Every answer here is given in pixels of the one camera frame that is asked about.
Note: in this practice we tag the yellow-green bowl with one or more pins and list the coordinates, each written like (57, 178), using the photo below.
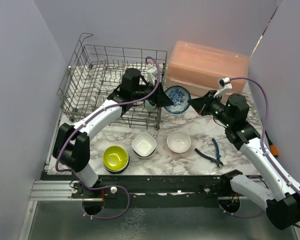
(115, 153)

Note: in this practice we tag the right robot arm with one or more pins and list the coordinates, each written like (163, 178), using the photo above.
(281, 200)

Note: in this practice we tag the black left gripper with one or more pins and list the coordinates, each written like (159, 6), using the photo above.
(160, 98)

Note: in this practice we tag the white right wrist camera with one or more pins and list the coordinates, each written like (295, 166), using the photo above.
(224, 87)

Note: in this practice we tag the orange-tipped screwdriver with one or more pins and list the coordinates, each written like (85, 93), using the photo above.
(272, 147)

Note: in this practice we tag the grey bowl under yellow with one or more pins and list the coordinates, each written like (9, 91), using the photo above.
(116, 167)

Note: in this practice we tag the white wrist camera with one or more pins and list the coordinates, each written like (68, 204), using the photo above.
(152, 73)
(224, 87)

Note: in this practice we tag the grey wire dish rack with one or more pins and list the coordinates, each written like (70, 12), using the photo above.
(94, 71)

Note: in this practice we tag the white round bowl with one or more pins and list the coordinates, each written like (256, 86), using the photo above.
(178, 142)

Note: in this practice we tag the white square bowl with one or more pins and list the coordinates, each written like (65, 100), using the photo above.
(144, 145)

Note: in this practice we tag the blue floral bowl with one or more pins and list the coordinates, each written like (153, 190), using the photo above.
(180, 96)

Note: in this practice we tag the celadon green bowl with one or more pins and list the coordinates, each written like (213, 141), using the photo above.
(148, 106)

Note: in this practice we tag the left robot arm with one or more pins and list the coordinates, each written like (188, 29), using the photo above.
(72, 144)

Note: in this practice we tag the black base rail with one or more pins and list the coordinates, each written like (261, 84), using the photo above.
(144, 191)

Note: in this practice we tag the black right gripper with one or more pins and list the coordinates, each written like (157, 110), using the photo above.
(201, 104)

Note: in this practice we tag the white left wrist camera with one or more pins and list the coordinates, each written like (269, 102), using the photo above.
(152, 73)

